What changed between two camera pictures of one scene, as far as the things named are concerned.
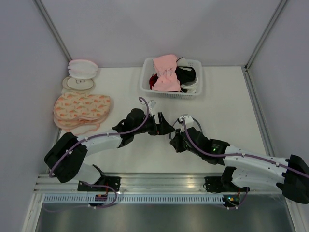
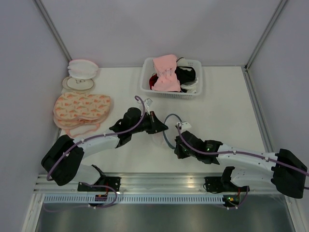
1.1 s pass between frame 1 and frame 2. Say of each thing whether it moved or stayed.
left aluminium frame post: stayed
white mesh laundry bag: moved
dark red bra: stayed
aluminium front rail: stayed
